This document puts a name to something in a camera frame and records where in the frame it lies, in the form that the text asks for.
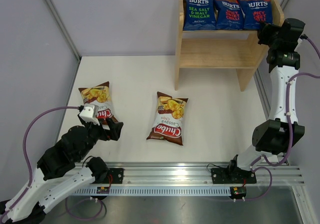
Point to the left Chuba cassava chips bag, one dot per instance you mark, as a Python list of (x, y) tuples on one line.
[(101, 97)]

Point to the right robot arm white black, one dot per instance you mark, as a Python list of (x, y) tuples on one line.
[(291, 71)]

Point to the blue Burts sea salt bag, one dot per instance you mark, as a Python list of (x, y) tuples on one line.
[(200, 15)]

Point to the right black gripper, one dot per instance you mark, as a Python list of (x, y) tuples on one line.
[(264, 31)]

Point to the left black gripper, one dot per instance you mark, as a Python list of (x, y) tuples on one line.
[(115, 127)]

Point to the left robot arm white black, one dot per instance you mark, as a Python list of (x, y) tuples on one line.
[(45, 190)]

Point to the large Chuba cassava chips bag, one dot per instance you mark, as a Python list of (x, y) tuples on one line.
[(169, 119)]

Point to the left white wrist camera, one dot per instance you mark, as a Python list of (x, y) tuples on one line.
[(89, 114)]

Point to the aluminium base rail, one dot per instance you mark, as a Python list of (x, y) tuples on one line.
[(193, 179)]

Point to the wooden two-tier shelf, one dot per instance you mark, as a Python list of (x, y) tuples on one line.
[(243, 55)]

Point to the blue Burts chilli bag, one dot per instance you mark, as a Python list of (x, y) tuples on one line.
[(229, 15), (255, 12)]

